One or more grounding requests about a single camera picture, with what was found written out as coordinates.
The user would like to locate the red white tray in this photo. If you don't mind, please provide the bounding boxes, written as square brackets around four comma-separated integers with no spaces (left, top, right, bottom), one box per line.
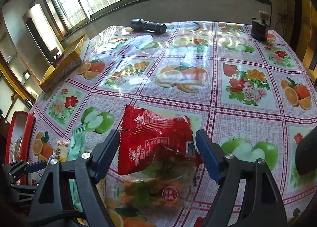
[4,111,36,185]

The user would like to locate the dark bottle with cork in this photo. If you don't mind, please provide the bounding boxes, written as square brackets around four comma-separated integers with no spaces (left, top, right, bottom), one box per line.
[251,10,270,42]

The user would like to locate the black flashlight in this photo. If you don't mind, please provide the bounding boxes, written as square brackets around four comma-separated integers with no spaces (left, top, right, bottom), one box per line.
[131,19,167,34]

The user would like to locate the fruit pattern tablecloth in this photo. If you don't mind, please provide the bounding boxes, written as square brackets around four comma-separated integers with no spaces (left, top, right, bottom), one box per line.
[28,22,316,223]

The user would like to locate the rice cracker pack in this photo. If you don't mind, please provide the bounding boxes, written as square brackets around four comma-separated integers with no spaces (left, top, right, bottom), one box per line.
[54,141,70,163]

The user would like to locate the white standing air conditioner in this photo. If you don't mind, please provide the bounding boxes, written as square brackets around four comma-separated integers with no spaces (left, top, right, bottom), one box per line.
[22,4,63,63]

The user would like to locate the wooden shelf cabinet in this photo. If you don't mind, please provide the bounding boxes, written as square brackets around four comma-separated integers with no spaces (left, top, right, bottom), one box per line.
[1,54,35,122]

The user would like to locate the black cup with straw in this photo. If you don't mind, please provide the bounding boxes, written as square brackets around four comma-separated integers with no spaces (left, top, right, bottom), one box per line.
[295,127,317,175]

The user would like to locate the red snack bag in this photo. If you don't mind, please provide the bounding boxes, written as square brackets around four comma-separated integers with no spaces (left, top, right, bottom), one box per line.
[117,105,201,175]

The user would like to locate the green snack bar wrapper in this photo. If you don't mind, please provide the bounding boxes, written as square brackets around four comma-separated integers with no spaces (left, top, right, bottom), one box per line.
[67,124,88,212]

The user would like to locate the dark bottle in box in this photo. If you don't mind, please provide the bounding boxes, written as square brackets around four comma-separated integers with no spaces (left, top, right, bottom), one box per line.
[51,53,64,68]

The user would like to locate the clear fried snack bag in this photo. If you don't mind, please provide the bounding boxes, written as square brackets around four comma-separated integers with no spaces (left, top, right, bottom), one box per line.
[105,157,196,210]

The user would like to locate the yellow cardboard box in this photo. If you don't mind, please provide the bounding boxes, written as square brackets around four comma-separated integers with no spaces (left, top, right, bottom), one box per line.
[39,34,90,92]

